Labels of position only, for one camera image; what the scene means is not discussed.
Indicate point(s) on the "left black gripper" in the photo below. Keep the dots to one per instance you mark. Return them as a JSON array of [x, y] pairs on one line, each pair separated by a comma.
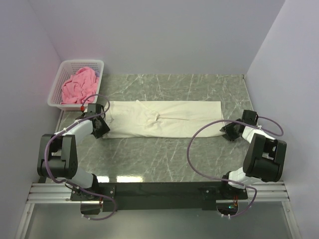
[[102, 130]]

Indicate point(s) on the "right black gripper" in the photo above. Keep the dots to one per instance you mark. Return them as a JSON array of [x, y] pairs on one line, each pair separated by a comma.
[[230, 131]]

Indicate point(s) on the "cream white t shirt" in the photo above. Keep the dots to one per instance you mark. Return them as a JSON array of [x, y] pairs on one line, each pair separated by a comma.
[[166, 119]]

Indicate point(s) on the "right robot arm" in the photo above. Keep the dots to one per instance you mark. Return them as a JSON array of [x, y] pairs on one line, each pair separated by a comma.
[[264, 160]]

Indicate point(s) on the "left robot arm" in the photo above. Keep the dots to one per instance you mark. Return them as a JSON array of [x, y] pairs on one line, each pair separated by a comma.
[[58, 159]]

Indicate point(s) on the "pink t shirt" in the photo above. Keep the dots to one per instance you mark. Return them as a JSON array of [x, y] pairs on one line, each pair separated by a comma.
[[79, 86]]

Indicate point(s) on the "white plastic laundry basket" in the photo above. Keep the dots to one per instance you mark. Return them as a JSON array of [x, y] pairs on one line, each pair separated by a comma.
[[66, 69]]

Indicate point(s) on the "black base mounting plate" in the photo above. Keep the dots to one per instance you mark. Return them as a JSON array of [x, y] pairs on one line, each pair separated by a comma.
[[165, 195]]

